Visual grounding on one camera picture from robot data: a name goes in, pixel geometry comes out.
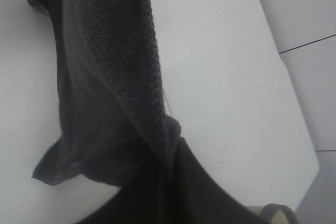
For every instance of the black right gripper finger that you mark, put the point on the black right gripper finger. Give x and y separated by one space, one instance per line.
189 195

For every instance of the dark grey towel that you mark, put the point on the dark grey towel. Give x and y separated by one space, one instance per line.
111 106

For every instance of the beige bin with grey rim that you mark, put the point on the beige bin with grey rim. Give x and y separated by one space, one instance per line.
275 213

